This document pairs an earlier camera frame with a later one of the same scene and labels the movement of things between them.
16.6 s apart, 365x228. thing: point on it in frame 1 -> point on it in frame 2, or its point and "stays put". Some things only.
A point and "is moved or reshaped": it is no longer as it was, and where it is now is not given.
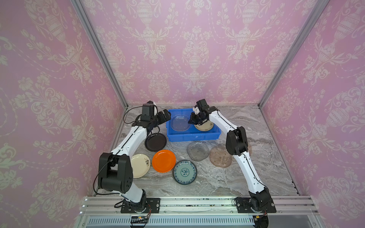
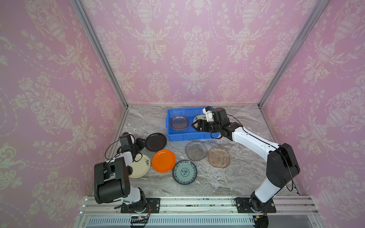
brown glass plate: [219, 156] stays put
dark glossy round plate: [155, 142] stays put
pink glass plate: [250, 149] -> [179, 122]
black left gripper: [162, 119] -> [141, 144]
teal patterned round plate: [185, 172] stays put
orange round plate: [164, 161] stays put
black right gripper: [196, 116] -> [204, 125]
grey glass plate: [197, 151] stays put
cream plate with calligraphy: [205, 126] is moved or reshaped
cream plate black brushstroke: [140, 163] stays put
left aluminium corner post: [81, 9] stays put
